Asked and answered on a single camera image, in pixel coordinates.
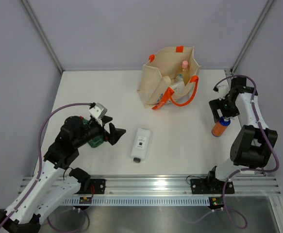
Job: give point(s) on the white slotted cable duct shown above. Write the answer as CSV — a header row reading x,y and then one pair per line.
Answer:
x,y
136,201

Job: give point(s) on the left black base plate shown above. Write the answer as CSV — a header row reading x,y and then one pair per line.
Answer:
x,y
96,186

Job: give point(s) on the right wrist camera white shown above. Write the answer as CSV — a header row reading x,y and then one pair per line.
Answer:
x,y
222,91

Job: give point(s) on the white bottle text label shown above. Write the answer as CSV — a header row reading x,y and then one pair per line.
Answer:
x,y
178,86

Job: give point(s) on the right corner aluminium post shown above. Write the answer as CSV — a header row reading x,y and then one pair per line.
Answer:
x,y
253,33

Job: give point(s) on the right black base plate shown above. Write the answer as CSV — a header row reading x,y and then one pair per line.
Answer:
x,y
201,186

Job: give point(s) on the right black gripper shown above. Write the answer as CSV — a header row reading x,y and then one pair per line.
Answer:
x,y
216,104

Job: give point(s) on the left corner aluminium post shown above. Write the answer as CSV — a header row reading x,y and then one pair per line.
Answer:
x,y
41,34

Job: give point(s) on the canvas bag orange handles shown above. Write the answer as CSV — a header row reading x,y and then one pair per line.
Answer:
x,y
169,76

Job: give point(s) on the white bottle black cap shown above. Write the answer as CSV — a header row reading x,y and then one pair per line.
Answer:
x,y
141,145

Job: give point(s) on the cream bottle orange print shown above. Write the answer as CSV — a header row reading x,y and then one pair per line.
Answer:
x,y
167,79

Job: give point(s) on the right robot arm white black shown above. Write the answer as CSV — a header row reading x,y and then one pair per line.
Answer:
x,y
254,144

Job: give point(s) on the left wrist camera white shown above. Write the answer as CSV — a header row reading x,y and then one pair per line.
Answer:
x,y
98,111

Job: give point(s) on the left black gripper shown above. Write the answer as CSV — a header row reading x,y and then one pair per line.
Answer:
x,y
115,133

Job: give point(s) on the amber bottle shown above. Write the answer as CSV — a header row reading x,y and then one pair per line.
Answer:
x,y
183,72

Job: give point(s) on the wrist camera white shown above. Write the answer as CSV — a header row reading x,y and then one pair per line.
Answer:
x,y
222,91
98,111

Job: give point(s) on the orange spray bottle blue cap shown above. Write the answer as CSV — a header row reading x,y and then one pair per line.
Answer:
x,y
220,127

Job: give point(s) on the green dish soap bottle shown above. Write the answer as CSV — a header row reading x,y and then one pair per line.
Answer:
x,y
95,142

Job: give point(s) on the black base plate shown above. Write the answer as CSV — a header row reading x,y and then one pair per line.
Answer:
x,y
201,186
96,186

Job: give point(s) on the aluminium rail frame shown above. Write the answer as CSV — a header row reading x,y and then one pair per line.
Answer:
x,y
178,185

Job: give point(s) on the corner aluminium post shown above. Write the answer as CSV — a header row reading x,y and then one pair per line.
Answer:
x,y
253,33
41,34

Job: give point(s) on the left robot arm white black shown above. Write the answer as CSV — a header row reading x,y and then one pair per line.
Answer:
x,y
35,204

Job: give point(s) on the silver tube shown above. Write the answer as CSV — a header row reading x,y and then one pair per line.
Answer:
x,y
179,78

